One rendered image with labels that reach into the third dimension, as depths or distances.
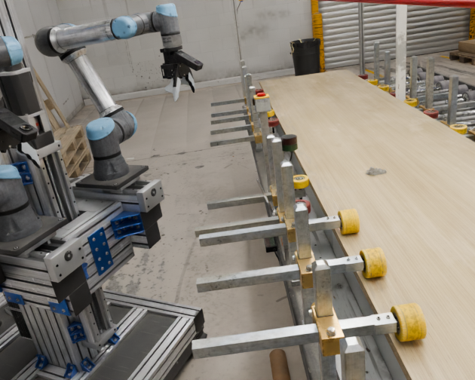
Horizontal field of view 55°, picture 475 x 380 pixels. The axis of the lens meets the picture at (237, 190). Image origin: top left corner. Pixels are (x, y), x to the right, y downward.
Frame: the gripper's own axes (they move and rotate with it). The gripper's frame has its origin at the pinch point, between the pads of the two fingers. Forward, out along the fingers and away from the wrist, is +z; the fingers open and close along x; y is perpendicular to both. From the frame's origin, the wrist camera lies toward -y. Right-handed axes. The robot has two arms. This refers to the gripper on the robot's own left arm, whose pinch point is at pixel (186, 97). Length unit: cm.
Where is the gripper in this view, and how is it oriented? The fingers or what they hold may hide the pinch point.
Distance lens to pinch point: 187.3
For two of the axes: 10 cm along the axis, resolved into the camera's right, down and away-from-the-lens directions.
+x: -4.1, 4.1, -8.1
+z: 1.3, 9.1, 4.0
